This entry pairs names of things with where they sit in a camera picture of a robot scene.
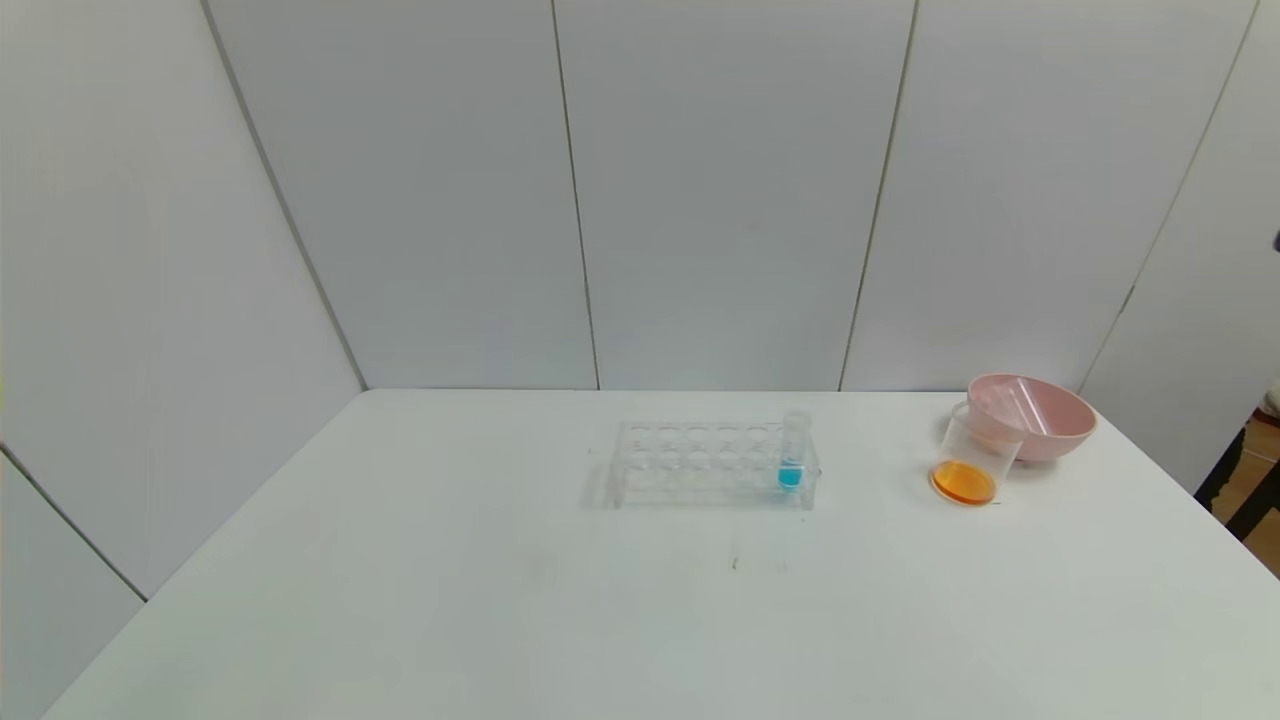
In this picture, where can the red pigment test tube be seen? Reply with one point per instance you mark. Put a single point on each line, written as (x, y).
(995, 405)

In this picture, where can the yellow pigment test tube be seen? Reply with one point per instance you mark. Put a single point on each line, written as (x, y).
(1028, 405)

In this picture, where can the clear acrylic test tube rack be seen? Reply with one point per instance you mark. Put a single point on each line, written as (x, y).
(690, 470)

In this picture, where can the blue pigment test tube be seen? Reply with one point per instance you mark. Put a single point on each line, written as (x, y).
(790, 477)

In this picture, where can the clear plastic beaker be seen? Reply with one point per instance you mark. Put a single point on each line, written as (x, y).
(965, 482)

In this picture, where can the pink bowl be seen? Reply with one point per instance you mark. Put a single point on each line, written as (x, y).
(1060, 430)

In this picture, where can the black metal furniture frame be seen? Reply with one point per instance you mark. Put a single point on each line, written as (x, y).
(1240, 480)

